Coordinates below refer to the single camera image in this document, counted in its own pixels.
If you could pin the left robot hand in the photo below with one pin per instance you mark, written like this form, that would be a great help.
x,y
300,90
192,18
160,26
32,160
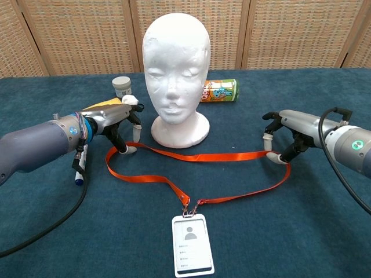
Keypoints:
x,y
110,116

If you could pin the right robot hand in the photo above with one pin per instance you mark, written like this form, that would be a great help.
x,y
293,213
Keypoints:
x,y
304,124

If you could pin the white ID badge holder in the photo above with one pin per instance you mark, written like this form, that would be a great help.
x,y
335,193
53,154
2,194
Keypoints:
x,y
192,255

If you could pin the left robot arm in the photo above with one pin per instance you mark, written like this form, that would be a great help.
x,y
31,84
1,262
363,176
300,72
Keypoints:
x,y
34,144

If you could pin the yellow sponge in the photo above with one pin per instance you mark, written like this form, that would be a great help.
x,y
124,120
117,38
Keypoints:
x,y
107,102

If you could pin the white jar grey lid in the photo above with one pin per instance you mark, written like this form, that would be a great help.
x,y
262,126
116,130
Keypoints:
x,y
121,85

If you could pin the blue white marker pen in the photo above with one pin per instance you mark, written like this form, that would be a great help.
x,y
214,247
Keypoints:
x,y
79,178

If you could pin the woven rattan folding screen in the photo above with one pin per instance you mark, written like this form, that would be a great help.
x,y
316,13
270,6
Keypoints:
x,y
87,34

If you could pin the white foam mannequin head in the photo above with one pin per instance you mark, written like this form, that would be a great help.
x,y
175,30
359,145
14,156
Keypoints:
x,y
176,58

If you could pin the orange green drink can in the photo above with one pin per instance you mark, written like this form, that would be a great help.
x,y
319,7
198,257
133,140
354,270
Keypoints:
x,y
220,91

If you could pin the blue carpet table cover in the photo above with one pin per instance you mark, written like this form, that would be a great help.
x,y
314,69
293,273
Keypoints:
x,y
261,231

